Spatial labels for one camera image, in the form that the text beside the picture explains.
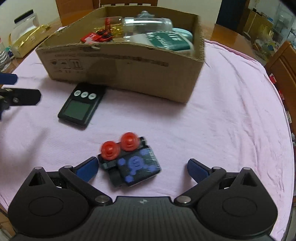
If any capsule bottle with red band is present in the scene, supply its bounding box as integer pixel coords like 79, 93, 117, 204
95, 16, 123, 38

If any wooden chair at back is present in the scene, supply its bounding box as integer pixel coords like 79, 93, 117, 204
92, 0, 158, 9

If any wooden cabinet in background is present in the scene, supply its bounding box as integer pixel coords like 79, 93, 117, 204
242, 9, 273, 43

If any grey elephant figurine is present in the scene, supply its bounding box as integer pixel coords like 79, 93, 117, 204
137, 11, 154, 18

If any medical cotton swab container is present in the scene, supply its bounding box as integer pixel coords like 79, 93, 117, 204
129, 31, 195, 57

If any clear water bottle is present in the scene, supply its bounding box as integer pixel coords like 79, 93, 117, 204
0, 40, 11, 72

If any wooden chair at right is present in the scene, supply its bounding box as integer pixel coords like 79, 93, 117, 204
264, 41, 296, 133

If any wooden chair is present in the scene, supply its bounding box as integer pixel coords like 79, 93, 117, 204
264, 41, 296, 133
92, 0, 158, 9

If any clear plastic jar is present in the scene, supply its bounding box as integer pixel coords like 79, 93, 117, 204
122, 17, 173, 38

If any black toy train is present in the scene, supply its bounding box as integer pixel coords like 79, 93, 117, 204
98, 132, 161, 187

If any black digital timer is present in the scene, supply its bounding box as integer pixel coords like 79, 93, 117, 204
58, 82, 107, 128

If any red toy train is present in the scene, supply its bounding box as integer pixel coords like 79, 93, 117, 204
80, 29, 113, 44

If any cardboard box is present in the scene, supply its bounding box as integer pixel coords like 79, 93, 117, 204
36, 6, 205, 103

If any mint green oval case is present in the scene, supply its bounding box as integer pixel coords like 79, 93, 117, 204
173, 28, 193, 43

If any gold tissue pack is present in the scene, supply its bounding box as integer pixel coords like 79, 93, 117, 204
9, 24, 51, 58

